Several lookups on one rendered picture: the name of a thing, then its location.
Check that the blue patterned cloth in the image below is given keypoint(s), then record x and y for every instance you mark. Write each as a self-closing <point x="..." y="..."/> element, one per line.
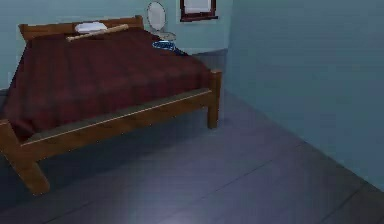
<point x="164" y="45"/>

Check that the wooden bed with red blanket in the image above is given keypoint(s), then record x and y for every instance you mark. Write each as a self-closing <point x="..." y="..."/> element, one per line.
<point x="100" y="83"/>

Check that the dark red framed window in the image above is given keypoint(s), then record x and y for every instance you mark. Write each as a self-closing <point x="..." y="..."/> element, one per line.
<point x="198" y="8"/>

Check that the wooden baseball bat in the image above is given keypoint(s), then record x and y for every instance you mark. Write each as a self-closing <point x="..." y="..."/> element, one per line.
<point x="96" y="33"/>

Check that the white pillow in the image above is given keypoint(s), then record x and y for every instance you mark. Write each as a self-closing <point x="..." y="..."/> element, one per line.
<point x="90" y="26"/>

